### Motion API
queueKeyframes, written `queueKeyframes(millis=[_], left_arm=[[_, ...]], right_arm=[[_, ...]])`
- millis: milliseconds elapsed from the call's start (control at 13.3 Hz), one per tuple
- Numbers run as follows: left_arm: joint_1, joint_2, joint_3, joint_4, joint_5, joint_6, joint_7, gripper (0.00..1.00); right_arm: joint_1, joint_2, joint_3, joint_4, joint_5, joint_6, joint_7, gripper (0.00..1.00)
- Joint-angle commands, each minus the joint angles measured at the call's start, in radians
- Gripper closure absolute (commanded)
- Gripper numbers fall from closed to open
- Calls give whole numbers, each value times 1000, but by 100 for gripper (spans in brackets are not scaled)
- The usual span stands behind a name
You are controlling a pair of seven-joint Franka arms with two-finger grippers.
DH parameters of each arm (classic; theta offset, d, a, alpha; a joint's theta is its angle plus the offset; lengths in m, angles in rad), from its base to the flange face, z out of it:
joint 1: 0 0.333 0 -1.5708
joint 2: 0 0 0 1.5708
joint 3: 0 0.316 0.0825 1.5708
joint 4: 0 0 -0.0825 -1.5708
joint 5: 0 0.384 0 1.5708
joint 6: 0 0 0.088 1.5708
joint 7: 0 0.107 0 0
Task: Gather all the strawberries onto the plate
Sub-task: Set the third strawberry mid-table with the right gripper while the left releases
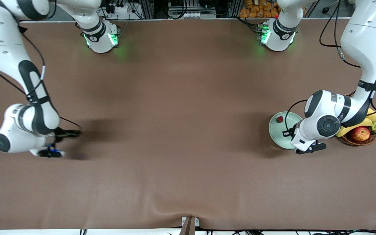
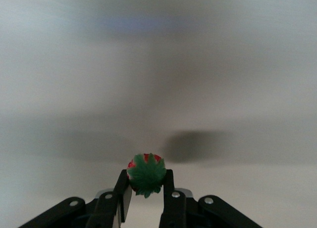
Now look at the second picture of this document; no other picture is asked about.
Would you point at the red strawberry green calyx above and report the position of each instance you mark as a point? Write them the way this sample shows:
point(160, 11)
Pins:
point(147, 173)

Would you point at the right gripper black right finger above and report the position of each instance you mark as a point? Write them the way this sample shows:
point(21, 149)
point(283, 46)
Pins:
point(173, 205)

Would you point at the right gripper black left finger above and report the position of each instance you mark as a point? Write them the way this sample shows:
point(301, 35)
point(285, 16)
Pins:
point(116, 200)

